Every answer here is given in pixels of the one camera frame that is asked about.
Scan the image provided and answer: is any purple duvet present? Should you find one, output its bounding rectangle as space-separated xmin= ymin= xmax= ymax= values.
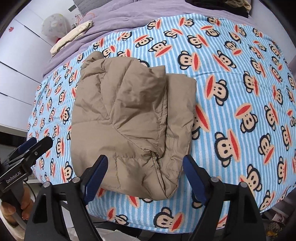
xmin=42 ymin=1 xmax=257 ymax=78

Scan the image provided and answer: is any striped beige folded garment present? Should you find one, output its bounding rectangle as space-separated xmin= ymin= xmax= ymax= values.
xmin=225 ymin=0 xmax=252 ymax=13

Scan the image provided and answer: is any beige puffer jacket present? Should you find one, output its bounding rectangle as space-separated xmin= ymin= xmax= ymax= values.
xmin=71 ymin=51 xmax=197 ymax=200

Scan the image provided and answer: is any white wardrobe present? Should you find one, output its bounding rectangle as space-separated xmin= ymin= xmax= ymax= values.
xmin=1 ymin=1 xmax=54 ymax=132

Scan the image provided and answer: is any cream folded garment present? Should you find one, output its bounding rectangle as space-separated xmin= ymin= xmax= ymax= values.
xmin=50 ymin=20 xmax=93 ymax=57

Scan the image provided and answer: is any person's left hand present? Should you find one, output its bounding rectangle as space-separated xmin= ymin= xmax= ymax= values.
xmin=1 ymin=187 xmax=34 ymax=227

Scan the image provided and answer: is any black folded garment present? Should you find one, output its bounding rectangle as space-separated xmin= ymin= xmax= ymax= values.
xmin=186 ymin=0 xmax=249 ymax=18

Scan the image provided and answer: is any grey quilted headboard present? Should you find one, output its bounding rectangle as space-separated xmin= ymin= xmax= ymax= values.
xmin=74 ymin=0 xmax=135 ymax=16

